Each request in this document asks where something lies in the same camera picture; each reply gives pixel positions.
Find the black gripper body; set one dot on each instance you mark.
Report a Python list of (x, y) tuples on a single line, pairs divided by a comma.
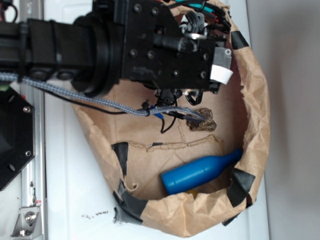
[(174, 59)]

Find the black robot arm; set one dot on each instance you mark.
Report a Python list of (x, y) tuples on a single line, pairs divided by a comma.
[(89, 51)]

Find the dark brown rock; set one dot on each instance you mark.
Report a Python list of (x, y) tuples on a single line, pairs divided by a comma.
[(208, 125)]

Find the brown paper bag bin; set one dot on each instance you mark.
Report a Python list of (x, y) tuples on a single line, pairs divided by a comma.
[(132, 153)]

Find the blue plastic bottle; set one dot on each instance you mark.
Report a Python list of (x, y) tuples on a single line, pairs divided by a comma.
[(197, 172)]

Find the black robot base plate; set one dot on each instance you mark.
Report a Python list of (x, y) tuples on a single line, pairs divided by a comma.
[(16, 135)]

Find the aluminium rail profile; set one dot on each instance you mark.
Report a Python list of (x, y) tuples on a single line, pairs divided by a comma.
[(33, 175)]

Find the silver corner bracket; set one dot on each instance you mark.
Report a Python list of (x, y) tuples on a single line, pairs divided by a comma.
[(28, 225)]

